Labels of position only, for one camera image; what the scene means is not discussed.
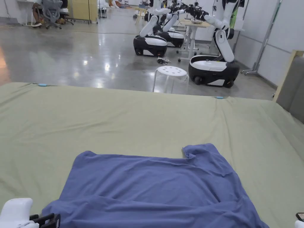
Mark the bed with pale green sheet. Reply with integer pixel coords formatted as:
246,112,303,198
0,82,304,228

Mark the grey office chair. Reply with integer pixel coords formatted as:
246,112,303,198
41,0,75,30

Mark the white round stool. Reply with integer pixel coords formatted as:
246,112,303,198
152,66,190,94

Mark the white table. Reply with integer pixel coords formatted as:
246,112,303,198
16,0,37,26

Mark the blue shirt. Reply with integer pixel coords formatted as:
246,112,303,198
41,143,270,228

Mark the wooden cabinet on wheels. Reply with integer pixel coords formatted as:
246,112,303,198
71,0,99,24

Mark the grey padded headboard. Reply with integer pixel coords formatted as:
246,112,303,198
275,50,304,124

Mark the pale wooden chair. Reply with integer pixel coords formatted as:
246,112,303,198
134,7,148,26

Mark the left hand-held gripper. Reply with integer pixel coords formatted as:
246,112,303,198
0,198,61,228

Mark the white and black wheeled robot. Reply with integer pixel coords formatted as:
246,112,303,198
158,11,186,48
133,0,168,57
187,0,240,88

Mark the wooden top desk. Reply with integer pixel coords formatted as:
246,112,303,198
176,21,215,64

